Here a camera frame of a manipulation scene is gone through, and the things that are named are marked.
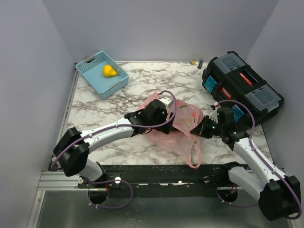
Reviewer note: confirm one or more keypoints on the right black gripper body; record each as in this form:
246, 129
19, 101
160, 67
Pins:
213, 128

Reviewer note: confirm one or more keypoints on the pink plastic bag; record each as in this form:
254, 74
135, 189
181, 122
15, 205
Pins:
179, 140

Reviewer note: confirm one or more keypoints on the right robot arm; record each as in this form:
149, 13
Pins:
277, 195

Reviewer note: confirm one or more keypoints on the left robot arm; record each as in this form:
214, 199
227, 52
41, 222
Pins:
73, 149

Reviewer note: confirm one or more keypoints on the yellow fake pear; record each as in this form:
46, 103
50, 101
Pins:
109, 71

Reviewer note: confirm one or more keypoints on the black toolbox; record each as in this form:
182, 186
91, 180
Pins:
230, 79

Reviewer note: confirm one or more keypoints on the small yellow black object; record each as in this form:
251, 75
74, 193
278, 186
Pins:
197, 63

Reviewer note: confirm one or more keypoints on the blue plastic basket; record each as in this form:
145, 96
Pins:
92, 69

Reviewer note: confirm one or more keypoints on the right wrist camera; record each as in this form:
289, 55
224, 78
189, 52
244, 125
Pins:
213, 111

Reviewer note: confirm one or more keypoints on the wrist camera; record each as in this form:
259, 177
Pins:
213, 111
168, 101

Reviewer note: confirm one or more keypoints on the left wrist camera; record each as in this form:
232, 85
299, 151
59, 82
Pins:
168, 101

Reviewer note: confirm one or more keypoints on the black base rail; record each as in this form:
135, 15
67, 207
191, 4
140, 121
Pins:
162, 181

